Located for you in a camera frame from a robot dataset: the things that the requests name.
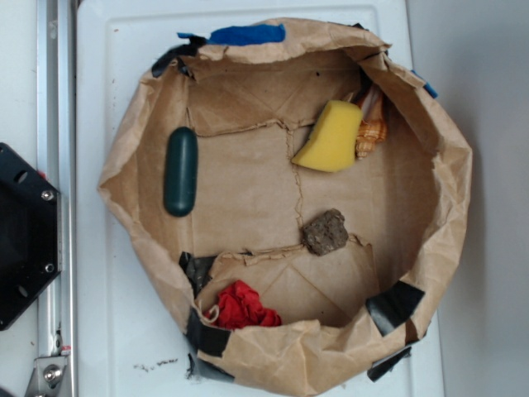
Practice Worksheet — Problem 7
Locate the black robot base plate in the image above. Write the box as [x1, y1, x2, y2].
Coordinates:
[0, 143, 60, 331]

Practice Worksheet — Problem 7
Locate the blue tape piece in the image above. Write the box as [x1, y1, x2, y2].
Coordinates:
[177, 23, 287, 45]

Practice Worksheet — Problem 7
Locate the dark green oblong sponge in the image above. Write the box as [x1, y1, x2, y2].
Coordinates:
[164, 127, 198, 217]

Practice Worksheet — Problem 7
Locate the brown paper bag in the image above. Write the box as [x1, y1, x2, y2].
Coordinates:
[98, 18, 472, 396]

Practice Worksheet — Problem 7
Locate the orange striped seashell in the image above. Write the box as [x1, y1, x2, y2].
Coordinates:
[355, 84, 388, 160]

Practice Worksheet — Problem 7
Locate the black tape strip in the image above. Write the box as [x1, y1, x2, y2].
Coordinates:
[365, 281, 425, 337]

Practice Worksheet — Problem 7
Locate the yellow sponge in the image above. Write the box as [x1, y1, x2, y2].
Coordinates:
[291, 100, 363, 173]

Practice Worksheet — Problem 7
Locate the red crumpled cloth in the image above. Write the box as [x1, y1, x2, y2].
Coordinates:
[203, 280, 282, 330]

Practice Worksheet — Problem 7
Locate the metal corner bracket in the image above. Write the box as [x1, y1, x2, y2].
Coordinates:
[25, 356, 72, 397]

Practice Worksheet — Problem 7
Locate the brown rough stone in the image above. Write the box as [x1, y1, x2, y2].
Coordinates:
[302, 208, 349, 256]

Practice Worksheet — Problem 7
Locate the aluminium rail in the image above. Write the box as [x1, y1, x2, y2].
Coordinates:
[36, 1, 79, 396]

